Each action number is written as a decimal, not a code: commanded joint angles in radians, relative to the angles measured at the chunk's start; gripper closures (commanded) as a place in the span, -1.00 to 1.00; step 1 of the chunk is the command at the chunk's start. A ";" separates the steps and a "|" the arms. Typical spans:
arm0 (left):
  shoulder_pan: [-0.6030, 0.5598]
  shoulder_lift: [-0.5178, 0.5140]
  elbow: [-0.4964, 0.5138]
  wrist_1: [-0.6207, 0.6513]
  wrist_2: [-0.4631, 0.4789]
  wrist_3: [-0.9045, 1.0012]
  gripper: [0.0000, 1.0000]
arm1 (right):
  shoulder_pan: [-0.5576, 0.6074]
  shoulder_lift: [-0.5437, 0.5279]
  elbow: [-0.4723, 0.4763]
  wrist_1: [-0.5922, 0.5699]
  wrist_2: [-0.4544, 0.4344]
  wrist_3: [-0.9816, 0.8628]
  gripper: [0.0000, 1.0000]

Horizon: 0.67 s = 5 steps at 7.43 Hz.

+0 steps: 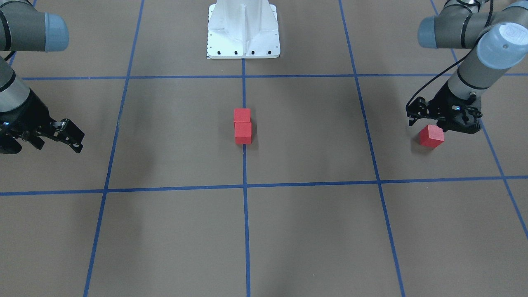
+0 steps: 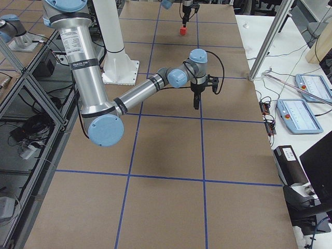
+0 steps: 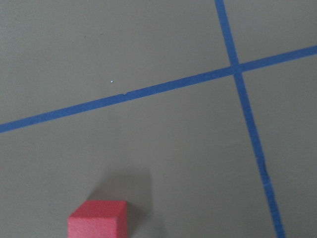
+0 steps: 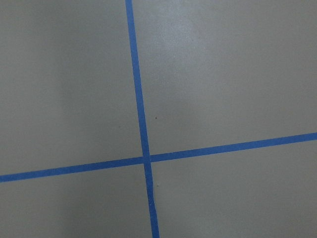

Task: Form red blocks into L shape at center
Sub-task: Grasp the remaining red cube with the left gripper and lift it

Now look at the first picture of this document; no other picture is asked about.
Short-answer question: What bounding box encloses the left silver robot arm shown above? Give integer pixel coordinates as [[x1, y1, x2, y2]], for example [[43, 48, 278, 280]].
[[405, 0, 528, 134]]

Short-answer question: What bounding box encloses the red block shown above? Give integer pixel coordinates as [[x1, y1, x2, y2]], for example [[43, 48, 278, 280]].
[[419, 125, 445, 148], [233, 108, 251, 124], [234, 122, 252, 145]]

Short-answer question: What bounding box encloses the white central pedestal column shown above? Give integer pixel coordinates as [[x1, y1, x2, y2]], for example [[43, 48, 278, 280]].
[[206, 0, 281, 59]]

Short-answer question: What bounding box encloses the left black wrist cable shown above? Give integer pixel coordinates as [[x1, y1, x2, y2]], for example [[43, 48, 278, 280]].
[[405, 45, 481, 110]]

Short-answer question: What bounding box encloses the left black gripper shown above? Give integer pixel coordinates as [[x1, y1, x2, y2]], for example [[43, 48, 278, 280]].
[[405, 83, 483, 134]]

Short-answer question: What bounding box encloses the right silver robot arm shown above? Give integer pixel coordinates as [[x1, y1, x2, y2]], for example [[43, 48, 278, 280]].
[[0, 0, 85, 155]]

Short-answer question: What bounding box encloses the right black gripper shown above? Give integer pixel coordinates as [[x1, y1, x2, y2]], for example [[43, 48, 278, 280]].
[[0, 90, 85, 154]]

